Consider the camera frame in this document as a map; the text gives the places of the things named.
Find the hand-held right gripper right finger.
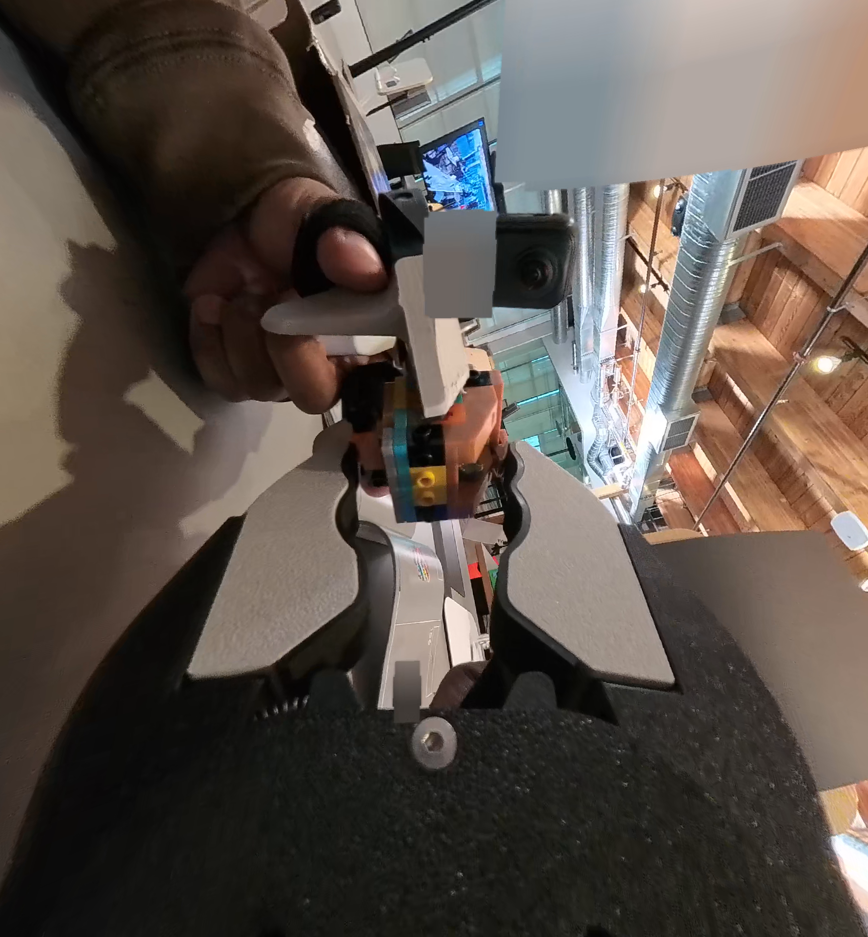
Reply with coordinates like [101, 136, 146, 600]
[491, 439, 676, 704]

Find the multicolour toy brick model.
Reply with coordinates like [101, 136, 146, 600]
[342, 359, 511, 524]

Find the silver air duct with vent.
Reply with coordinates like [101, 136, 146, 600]
[627, 160, 802, 513]

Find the wall screen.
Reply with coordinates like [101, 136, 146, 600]
[419, 117, 497, 213]

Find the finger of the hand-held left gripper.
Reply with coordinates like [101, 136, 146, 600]
[396, 258, 473, 416]

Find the grey instruction booklet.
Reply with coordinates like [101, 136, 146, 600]
[379, 523, 479, 711]

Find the long silver air duct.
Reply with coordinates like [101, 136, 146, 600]
[571, 186, 628, 330]

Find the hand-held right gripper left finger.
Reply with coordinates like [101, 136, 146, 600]
[185, 421, 370, 704]

